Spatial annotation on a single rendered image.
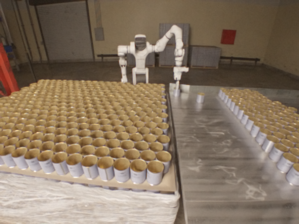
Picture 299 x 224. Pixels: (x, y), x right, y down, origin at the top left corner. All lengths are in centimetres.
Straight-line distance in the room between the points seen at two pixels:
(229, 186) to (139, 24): 925
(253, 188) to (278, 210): 11
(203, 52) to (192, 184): 769
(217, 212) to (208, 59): 790
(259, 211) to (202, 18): 950
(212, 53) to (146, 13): 421
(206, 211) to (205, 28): 954
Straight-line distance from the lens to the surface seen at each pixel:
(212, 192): 73
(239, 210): 73
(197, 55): 811
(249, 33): 1083
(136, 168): 70
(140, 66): 198
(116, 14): 983
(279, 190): 88
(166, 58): 794
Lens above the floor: 166
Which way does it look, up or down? 29 degrees down
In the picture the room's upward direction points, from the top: straight up
